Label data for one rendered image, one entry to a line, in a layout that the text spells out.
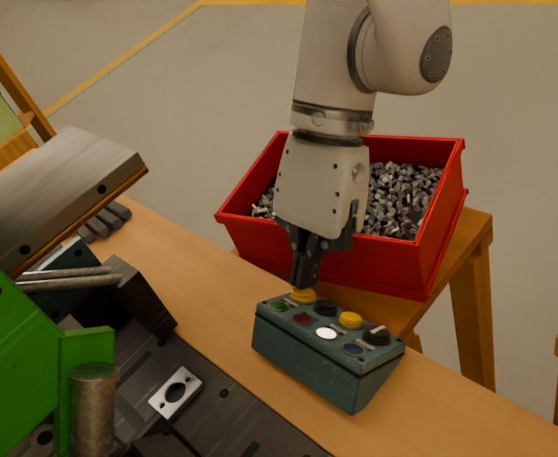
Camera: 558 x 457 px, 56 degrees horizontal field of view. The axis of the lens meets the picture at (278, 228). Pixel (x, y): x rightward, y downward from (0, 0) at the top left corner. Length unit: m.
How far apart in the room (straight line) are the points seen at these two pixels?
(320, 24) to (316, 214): 0.18
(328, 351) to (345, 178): 0.17
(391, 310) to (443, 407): 0.22
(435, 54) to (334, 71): 0.09
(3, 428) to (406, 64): 0.43
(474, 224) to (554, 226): 1.13
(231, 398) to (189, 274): 0.22
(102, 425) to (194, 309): 0.29
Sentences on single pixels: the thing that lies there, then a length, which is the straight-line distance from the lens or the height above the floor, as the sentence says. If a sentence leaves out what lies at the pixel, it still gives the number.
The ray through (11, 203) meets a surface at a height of 1.13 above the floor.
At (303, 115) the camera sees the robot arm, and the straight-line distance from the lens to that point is 0.53.
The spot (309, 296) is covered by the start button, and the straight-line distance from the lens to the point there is 0.60.
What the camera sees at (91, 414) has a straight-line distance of 0.45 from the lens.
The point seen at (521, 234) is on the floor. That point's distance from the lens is 1.92.
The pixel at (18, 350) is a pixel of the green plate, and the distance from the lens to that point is 0.45.
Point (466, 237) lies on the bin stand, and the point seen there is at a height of 0.80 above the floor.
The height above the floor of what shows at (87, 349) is 1.09.
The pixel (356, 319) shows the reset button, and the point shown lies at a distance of 0.57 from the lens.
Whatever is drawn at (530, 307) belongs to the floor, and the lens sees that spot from 1.73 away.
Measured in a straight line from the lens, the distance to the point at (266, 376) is 0.60.
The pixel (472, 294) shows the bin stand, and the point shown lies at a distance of 0.92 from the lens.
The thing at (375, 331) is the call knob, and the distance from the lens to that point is 0.55.
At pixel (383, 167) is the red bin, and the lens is 0.82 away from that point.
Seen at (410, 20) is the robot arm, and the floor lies 1.20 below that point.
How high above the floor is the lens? 1.39
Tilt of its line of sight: 41 degrees down
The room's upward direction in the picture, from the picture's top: 23 degrees counter-clockwise
